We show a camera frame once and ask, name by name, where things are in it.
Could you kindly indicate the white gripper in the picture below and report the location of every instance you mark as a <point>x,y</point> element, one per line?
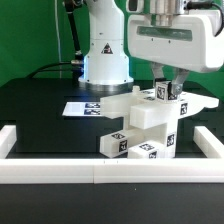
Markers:
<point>188,44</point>

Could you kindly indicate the white chair back frame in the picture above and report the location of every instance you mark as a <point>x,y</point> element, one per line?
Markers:
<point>117,106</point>

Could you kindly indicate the white chair seat plate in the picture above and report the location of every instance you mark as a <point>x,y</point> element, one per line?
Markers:
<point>163,136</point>

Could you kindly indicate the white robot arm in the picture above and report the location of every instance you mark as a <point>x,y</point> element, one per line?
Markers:
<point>106,63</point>

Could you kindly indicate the white marker sheet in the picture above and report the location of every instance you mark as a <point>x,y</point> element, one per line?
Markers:
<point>81,109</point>

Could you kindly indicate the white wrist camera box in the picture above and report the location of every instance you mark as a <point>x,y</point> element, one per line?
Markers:
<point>135,6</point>

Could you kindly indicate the white U-shaped fence frame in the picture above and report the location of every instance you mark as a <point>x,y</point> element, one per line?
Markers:
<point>95,171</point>

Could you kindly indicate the black camera stand pole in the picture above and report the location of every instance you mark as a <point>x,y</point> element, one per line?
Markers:
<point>70,6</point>

